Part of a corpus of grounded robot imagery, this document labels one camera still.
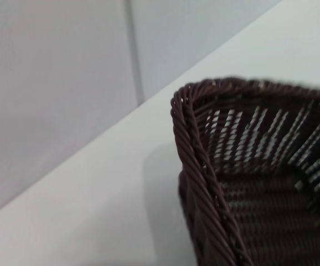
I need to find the black woven plastic basket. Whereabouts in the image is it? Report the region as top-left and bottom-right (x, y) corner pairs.
(170, 77), (320, 266)

